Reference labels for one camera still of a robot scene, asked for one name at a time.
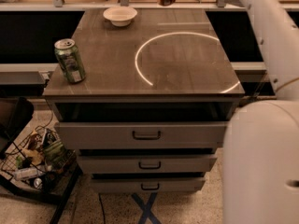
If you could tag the green soda can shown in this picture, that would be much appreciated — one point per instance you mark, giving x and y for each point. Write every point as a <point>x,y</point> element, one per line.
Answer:
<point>67,54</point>

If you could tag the grey drawer cabinet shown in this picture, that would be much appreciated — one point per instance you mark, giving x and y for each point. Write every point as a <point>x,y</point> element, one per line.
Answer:
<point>166,66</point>

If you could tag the green snack bag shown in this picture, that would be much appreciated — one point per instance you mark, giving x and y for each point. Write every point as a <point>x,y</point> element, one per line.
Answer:
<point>53,151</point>

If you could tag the middle grey drawer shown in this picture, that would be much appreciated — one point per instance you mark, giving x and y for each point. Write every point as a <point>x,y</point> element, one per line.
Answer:
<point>146,164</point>

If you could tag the top grey drawer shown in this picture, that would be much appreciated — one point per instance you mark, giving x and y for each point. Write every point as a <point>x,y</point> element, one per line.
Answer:
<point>161,135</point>

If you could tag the white bowl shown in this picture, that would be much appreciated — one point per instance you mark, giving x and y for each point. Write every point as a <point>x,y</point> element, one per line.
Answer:
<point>120,16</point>

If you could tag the grey drawer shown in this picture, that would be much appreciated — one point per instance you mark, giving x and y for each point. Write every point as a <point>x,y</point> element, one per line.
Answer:
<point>161,135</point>
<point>146,164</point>
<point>189,184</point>

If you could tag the plastic water bottle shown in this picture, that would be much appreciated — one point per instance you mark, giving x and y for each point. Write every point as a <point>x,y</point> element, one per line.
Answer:
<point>28,173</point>

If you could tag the black wire basket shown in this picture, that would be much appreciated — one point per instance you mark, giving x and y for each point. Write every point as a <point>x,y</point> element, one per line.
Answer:
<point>29,153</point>

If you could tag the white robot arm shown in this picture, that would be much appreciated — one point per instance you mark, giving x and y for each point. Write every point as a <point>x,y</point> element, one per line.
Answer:
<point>261,144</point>

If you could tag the bottom grey drawer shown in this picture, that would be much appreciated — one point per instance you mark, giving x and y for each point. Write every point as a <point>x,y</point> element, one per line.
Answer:
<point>189,184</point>

